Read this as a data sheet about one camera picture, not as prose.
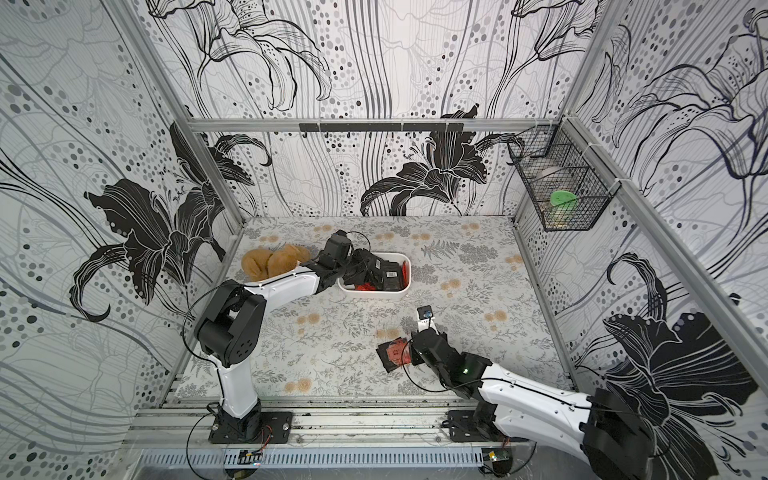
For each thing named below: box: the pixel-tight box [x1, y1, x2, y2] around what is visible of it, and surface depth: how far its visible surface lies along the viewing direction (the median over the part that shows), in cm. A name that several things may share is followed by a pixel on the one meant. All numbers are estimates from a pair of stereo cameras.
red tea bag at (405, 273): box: [402, 260, 409, 288], surface depth 98 cm
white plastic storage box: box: [337, 251, 412, 299], surface depth 97 cm
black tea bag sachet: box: [364, 251, 403, 291], surface depth 97 cm
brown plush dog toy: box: [242, 244, 311, 281], surface depth 95 cm
